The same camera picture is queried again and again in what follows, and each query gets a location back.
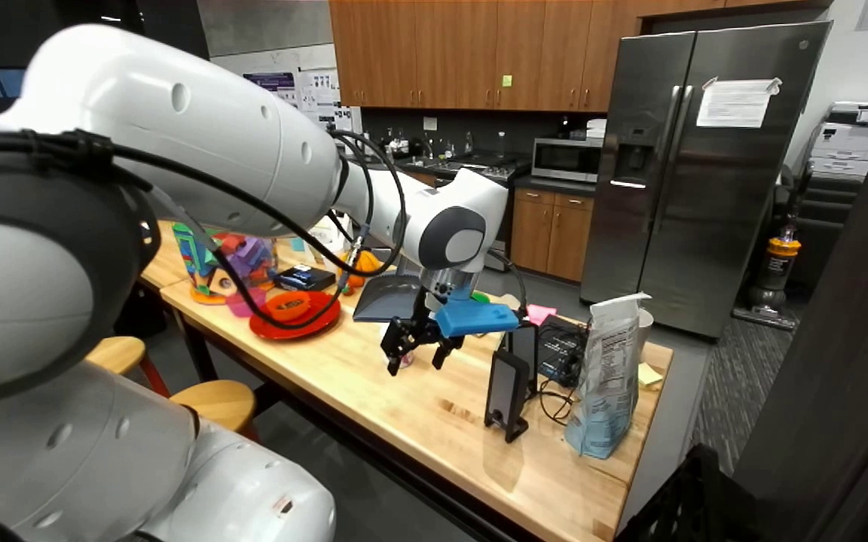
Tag white printed poster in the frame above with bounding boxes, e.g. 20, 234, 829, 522
295, 62, 364, 137

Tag white paper sheet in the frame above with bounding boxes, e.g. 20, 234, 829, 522
693, 74, 788, 132

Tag silver blue paper bag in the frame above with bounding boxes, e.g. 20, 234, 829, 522
564, 289, 655, 465

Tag poster with purple header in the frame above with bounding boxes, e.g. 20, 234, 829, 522
240, 68, 302, 103

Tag silver microwave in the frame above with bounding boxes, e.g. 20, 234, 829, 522
528, 137, 607, 187

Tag stainless steel fridge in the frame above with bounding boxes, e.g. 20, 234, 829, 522
580, 22, 834, 342

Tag red plate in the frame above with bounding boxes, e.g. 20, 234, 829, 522
247, 286, 345, 345

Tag thin black cable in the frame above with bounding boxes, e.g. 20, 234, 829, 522
537, 379, 581, 431

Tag pale mat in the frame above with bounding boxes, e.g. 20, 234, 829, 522
488, 289, 530, 316

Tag black steel oven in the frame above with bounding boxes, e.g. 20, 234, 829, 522
407, 154, 518, 276

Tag orange grey vacuum cleaner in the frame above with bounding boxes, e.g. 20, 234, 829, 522
748, 222, 806, 319

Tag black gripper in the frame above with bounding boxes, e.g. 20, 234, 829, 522
381, 296, 468, 379

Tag black tablet stand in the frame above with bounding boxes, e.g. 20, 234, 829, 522
482, 316, 544, 447

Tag wooden wall cabinets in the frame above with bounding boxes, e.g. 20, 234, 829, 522
329, 0, 839, 113

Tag wooden toy block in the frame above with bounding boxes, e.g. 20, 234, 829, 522
209, 268, 240, 300

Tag wide wooden base cabinet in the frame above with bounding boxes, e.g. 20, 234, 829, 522
508, 184, 597, 286

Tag black box device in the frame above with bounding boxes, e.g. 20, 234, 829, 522
537, 313, 591, 390

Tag pink sticky note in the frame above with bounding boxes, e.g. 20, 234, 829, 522
523, 300, 561, 331

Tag orange fruit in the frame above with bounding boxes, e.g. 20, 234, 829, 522
348, 246, 387, 296

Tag dark foreground panel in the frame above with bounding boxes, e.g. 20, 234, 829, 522
733, 68, 868, 542

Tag grey office printer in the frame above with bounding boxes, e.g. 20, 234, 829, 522
806, 100, 868, 190

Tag dark flat gadget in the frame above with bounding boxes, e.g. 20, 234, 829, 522
272, 265, 340, 296

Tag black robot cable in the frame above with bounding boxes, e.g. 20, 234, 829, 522
0, 126, 412, 340

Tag pink plastic toy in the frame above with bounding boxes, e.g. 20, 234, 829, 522
225, 289, 260, 321

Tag blue cloth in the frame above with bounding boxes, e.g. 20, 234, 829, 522
430, 289, 524, 340

